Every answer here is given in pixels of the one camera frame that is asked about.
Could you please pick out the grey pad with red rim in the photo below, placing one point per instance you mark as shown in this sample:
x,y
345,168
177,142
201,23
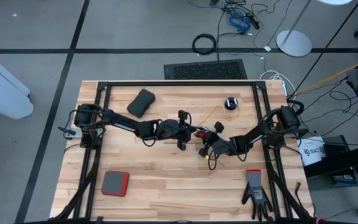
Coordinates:
x,y
115,183

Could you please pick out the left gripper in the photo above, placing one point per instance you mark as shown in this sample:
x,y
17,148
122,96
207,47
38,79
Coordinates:
x,y
183,130

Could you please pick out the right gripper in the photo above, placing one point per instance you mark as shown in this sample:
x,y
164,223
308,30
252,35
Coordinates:
x,y
219,127

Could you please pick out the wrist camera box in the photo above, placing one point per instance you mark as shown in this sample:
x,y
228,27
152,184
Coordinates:
x,y
169,129
223,147

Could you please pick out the white round lamp head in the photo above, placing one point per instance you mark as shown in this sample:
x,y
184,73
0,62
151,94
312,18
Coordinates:
x,y
334,1

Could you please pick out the white bin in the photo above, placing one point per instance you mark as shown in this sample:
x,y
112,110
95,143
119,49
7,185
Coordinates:
x,y
2,90

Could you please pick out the dark blue box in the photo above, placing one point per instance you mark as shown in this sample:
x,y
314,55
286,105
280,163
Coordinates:
x,y
344,180

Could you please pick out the small white plug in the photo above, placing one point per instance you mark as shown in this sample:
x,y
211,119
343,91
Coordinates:
x,y
267,48

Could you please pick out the black spool with white label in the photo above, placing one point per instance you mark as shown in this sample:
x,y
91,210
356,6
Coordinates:
x,y
231,103

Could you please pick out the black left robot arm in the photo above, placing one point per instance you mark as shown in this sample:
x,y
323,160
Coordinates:
x,y
126,124

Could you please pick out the grey round-base stand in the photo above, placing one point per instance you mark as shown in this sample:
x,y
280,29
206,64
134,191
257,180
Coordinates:
x,y
294,43

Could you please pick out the black equipment stand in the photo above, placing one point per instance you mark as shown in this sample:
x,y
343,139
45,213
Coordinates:
x,y
340,160

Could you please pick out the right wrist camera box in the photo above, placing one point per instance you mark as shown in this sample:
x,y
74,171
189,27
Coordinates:
x,y
223,147

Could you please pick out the black rounded case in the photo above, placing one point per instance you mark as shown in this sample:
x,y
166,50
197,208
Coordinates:
x,y
141,102

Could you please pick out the black floor vent grate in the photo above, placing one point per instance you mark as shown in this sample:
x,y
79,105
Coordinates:
x,y
207,70

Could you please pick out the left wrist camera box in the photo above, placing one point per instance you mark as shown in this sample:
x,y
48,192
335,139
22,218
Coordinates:
x,y
169,129

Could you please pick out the white printed cardboard box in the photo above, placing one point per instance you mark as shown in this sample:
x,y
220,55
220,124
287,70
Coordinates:
x,y
311,152

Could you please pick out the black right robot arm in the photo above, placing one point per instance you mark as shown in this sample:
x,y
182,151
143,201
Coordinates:
x,y
256,133

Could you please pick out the grey black work glove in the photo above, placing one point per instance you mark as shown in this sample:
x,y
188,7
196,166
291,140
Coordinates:
x,y
255,189

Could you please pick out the black aluminium table frame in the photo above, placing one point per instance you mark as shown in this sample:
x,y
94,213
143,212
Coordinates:
x,y
216,83

